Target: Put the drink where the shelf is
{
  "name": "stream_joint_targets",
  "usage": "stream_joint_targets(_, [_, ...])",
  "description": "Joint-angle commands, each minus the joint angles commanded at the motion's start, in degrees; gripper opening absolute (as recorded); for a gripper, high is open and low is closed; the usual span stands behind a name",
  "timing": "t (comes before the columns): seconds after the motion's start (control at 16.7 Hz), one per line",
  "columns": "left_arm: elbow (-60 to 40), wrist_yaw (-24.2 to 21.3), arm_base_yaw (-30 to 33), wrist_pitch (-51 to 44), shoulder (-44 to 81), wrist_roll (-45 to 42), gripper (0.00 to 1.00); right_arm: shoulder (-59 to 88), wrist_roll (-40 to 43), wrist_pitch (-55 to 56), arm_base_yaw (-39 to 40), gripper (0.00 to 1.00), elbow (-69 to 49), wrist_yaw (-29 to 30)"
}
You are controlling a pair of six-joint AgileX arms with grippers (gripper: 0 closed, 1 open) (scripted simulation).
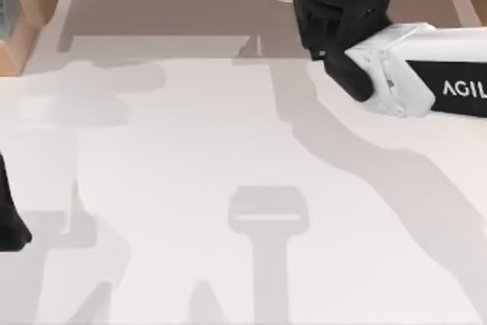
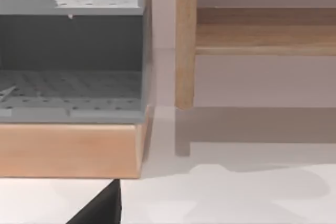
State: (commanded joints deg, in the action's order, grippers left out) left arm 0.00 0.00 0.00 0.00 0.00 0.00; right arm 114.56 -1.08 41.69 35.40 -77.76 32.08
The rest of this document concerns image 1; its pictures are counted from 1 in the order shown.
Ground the pulled-out wooden drawer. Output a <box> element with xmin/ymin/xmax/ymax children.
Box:
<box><xmin>0</xmin><ymin>0</ymin><xmax>64</xmax><ymax>75</ymax></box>

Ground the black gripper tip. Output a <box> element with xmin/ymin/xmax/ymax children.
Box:
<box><xmin>0</xmin><ymin>152</ymin><xmax>33</xmax><ymax>254</ymax></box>

